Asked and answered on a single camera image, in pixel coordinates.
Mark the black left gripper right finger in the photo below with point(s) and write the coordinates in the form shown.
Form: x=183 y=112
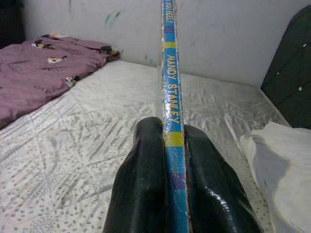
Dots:
x=211 y=194

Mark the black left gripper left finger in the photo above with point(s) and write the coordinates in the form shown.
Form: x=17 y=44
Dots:
x=143 y=182

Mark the blue yellow children's book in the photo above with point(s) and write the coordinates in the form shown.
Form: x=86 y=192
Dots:
x=171 y=85

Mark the cream pillow green tree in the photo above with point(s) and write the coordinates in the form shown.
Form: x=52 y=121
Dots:
x=279 y=170

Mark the grey quilted mattress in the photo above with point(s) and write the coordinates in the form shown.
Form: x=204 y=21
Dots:
x=97 y=121

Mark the black tufted headboard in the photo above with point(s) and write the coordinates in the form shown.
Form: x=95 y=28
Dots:
x=291 y=72

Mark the mauve cartoon print blanket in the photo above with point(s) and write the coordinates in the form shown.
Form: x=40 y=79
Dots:
x=36 y=77

